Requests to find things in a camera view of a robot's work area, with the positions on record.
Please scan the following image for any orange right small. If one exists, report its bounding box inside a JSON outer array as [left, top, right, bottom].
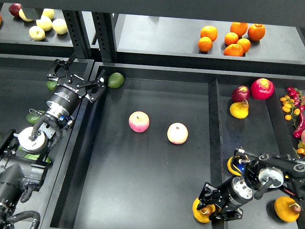
[[237, 38, 251, 53]]

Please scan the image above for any yellow pear shelf top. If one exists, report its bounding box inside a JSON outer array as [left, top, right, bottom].
[[42, 8, 55, 20]]

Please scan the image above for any orange top middle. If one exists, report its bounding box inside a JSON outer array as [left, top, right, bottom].
[[230, 22, 248, 37]]

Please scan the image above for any dark red apple on shelf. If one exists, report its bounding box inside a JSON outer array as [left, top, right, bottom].
[[9, 3, 21, 17]]

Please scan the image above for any red chili pepper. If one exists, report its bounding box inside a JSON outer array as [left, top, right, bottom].
[[293, 112, 305, 138]]

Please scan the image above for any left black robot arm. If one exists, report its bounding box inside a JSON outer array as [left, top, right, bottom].
[[0, 53, 106, 229]]

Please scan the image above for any green avocado at tray corner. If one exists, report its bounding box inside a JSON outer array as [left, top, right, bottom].
[[108, 73, 124, 89]]

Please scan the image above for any dark red small apple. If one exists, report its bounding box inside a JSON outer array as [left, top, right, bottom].
[[231, 85, 250, 103]]

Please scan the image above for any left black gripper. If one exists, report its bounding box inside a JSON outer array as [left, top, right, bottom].
[[46, 52, 106, 117]]

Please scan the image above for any black right tray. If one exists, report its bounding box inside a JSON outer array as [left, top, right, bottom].
[[208, 74, 305, 229]]

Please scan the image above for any orange centre small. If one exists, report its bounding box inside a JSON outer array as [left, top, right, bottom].
[[224, 32, 239, 46]]

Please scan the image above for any pink red apple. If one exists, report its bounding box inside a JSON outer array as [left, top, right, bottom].
[[129, 111, 150, 133]]

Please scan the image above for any pale yellow pink apple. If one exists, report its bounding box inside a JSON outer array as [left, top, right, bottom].
[[167, 123, 188, 145]]

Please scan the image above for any orange top right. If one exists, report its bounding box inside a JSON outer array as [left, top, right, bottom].
[[247, 23, 265, 41]]

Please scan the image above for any black left tray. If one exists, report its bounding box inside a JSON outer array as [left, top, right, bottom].
[[0, 54, 94, 229]]

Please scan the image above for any green avocado left tray top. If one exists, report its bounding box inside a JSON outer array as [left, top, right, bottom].
[[45, 81, 57, 91]]

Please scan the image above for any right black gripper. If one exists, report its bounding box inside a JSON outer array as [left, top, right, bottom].
[[196, 177, 253, 221]]

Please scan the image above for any yellow pear shelf middle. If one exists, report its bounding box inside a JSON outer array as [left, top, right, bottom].
[[36, 15, 52, 31]]

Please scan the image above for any yellow pear under label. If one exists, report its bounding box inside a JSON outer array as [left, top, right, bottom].
[[19, 9, 33, 22]]

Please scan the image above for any orange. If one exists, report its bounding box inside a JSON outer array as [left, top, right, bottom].
[[247, 23, 265, 41], [230, 22, 248, 37], [198, 36, 213, 52], [200, 25, 218, 42], [224, 43, 244, 57]]

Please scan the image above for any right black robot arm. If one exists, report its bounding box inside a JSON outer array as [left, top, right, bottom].
[[192, 148, 305, 223]]

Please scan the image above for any black metal shelf upright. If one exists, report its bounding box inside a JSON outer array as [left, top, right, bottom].
[[62, 10, 119, 63]]

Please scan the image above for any yellow pear upper right tray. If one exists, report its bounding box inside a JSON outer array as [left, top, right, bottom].
[[229, 99, 249, 119]]

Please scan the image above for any yellow pear shelf right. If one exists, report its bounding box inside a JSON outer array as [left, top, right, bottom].
[[52, 18, 68, 35]]

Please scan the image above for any yellow pear shelf front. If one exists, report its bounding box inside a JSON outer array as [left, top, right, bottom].
[[29, 26, 45, 41]]

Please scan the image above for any orange far left top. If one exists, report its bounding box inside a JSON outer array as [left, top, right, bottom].
[[200, 25, 218, 42]]

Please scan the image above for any red pomegranate fruit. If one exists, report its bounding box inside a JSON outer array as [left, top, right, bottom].
[[250, 78, 275, 100]]

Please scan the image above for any black centre tray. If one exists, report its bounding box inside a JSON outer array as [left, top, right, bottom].
[[41, 62, 228, 229]]

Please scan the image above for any yellow pear shelf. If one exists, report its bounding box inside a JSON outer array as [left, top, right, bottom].
[[52, 18, 68, 35], [42, 8, 55, 20], [36, 15, 52, 31], [29, 26, 45, 41]]

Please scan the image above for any orange small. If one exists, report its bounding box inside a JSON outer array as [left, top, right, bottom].
[[224, 32, 239, 46], [237, 38, 251, 53]]

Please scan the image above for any orange far left bottom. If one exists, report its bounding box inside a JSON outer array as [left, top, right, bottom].
[[198, 36, 213, 52]]

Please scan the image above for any orange front bottom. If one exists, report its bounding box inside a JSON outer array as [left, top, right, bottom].
[[224, 43, 244, 57]]

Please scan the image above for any black tray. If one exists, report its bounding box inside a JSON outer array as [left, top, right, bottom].
[[41, 62, 228, 229], [208, 74, 305, 229], [0, 54, 94, 229]]

